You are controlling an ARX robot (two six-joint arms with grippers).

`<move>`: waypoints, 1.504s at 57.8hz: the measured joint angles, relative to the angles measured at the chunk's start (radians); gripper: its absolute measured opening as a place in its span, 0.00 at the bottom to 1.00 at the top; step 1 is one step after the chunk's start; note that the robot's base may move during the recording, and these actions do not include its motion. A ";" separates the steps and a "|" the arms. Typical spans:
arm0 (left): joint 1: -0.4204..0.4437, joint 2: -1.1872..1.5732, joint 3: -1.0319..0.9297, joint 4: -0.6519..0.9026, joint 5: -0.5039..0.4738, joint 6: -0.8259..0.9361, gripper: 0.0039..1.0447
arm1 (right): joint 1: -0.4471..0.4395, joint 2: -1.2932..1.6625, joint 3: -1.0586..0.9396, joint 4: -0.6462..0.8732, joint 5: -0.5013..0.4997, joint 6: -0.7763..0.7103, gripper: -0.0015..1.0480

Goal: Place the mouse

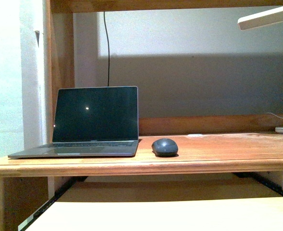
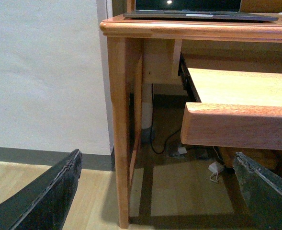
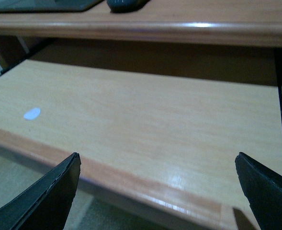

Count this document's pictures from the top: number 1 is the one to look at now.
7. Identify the dark grey computer mouse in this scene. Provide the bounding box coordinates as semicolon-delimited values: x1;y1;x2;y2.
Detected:
151;138;178;157

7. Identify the grey open laptop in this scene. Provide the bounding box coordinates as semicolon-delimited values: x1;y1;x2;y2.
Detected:
8;86;139;159

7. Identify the wooden desk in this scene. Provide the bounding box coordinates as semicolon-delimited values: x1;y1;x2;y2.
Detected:
0;0;283;231

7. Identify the pull-out keyboard tray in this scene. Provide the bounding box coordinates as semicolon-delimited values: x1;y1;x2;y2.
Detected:
29;183;283;231

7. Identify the white desk lamp head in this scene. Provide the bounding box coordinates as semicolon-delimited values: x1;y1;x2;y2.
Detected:
237;6;283;30

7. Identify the black hanging cable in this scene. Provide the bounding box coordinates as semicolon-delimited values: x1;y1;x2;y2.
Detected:
103;11;111;87

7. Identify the left black drawer rail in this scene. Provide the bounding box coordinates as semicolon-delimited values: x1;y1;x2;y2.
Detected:
18;176;87;231

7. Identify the black drawer rail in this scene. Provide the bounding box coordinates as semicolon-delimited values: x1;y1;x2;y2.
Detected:
233;172;283;197
18;176;87;231

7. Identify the white lamp cable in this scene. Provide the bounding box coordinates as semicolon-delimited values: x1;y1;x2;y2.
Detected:
265;112;283;120

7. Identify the right black drawer rail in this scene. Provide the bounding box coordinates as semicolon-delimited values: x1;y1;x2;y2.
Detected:
233;172;283;197

